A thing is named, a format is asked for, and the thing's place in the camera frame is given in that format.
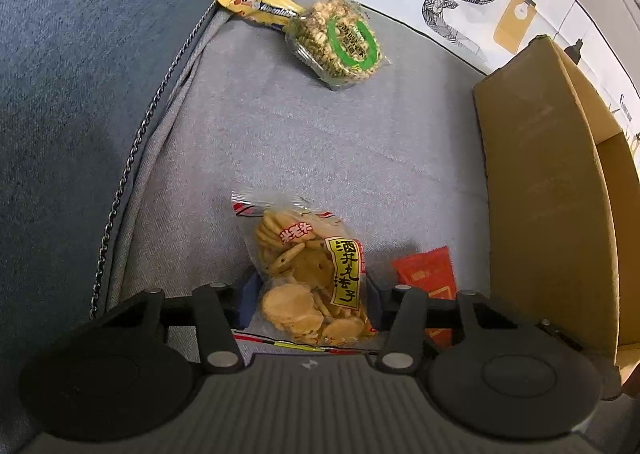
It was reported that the grey fabric cushion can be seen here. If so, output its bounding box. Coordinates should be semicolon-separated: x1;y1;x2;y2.
92;0;501;360

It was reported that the green label pea nut packet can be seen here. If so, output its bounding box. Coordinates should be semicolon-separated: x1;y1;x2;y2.
286;0;393;91

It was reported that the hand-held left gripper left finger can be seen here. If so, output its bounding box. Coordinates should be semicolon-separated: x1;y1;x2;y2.
92;273;262;376

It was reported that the brown cardboard box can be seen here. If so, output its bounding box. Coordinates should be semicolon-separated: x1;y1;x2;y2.
472;34;640;397

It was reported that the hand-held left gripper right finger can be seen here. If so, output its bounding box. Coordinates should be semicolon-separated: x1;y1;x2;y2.
368;278;585;376

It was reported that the yellow snack packet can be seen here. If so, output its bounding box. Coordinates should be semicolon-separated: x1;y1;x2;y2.
216;0;306;29

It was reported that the clear bag of round crackers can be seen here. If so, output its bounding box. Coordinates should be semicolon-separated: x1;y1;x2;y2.
231;190;381;350

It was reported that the orange-red flat packet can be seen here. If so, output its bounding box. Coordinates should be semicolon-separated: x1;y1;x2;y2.
391;246;457;347

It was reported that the metal chain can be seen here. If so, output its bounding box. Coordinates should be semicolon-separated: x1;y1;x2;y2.
89;0;263;320

